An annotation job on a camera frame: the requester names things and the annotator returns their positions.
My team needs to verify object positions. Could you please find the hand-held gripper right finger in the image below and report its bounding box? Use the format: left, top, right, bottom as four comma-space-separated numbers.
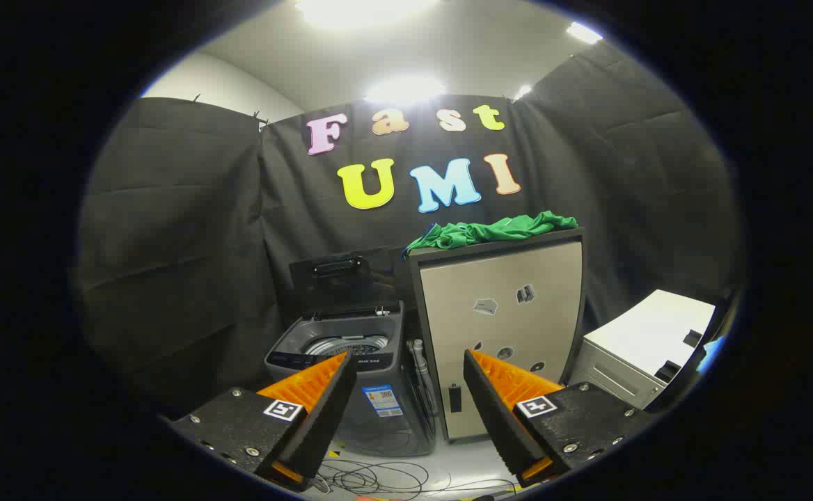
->
464, 349, 658, 488

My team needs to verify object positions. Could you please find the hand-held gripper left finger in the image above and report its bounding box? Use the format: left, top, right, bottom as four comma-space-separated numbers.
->
170, 351, 358, 491

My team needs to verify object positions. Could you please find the grey washing machine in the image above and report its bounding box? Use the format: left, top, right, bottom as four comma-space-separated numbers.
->
265, 301, 439, 458

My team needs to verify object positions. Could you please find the green polo shirt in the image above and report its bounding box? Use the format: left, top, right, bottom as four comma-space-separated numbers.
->
402, 211, 579, 260

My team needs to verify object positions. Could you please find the low white cabinet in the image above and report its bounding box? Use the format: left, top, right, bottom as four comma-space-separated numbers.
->
568, 289, 717, 410

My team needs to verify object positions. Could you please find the black backdrop cloth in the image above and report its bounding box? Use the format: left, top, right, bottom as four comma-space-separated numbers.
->
76, 42, 745, 418

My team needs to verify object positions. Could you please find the bright ceiling light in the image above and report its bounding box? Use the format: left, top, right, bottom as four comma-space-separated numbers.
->
363, 75, 447, 105

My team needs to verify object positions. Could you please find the rectangular ceiling light panel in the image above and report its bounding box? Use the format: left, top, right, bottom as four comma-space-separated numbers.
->
565, 21, 603, 45

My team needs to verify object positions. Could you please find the large ceiling light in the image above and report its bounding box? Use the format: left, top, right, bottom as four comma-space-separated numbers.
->
295, 0, 442, 29

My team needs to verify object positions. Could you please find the tangle of thin cables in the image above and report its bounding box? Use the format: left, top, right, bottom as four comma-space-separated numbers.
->
316, 456, 512, 500

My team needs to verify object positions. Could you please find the grey cabinet with black frame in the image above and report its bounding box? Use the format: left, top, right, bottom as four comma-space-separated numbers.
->
406, 228, 586, 444

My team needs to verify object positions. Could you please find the grey drain hose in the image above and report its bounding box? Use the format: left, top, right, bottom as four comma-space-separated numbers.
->
406, 339, 439, 418

